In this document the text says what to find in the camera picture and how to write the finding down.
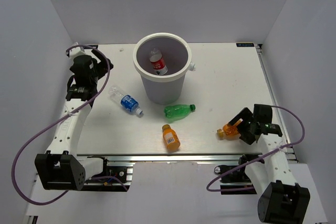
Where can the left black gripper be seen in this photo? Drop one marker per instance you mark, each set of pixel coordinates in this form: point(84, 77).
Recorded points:
point(102, 65)

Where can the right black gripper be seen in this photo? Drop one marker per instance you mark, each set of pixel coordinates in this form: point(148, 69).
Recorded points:
point(245, 114)

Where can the blue label clear bottle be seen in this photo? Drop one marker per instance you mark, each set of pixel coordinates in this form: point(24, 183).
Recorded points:
point(124, 100)

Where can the red label clear bottle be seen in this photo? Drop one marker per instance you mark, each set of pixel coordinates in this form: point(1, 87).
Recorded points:
point(157, 62)

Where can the green plastic bottle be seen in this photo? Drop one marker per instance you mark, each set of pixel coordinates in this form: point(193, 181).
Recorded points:
point(178, 112)

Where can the orange bottle with barcode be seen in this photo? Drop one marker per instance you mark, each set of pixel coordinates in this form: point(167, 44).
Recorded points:
point(170, 138)

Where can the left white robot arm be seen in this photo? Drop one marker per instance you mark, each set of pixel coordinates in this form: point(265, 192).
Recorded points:
point(60, 168)

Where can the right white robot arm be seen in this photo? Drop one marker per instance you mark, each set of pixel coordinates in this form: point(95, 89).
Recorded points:
point(281, 198)

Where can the white plastic bin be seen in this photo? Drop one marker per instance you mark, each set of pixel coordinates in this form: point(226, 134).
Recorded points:
point(177, 55)

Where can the blue label sticker right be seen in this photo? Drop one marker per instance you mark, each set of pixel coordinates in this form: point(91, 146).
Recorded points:
point(245, 44)

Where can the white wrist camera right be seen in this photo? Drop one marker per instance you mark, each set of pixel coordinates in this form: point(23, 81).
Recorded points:
point(248, 137)

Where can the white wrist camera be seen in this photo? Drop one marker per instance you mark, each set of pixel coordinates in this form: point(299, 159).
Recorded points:
point(75, 52)
point(248, 137)

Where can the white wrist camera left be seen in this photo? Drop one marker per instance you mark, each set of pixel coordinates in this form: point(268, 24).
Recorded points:
point(75, 52)

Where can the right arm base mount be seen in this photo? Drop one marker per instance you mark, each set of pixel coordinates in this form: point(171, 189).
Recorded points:
point(237, 179)

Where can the aluminium front rail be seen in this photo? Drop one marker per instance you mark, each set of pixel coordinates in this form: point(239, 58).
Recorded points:
point(201, 158)

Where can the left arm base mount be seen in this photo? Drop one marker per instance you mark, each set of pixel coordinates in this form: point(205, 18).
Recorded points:
point(115, 177)

